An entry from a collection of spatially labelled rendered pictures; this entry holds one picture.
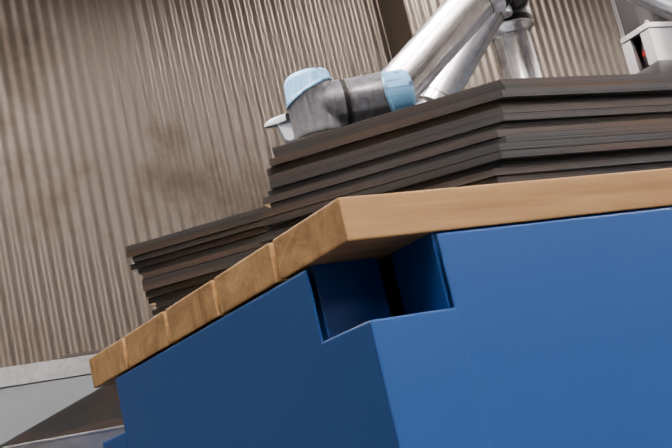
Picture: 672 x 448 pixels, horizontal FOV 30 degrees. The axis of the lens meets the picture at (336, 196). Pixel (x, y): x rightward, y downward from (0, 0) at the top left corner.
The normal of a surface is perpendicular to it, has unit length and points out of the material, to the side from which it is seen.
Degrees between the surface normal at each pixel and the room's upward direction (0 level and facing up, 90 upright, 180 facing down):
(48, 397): 90
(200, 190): 90
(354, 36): 90
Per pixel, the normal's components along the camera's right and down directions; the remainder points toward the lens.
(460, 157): -0.27, -0.17
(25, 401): 0.47, -0.31
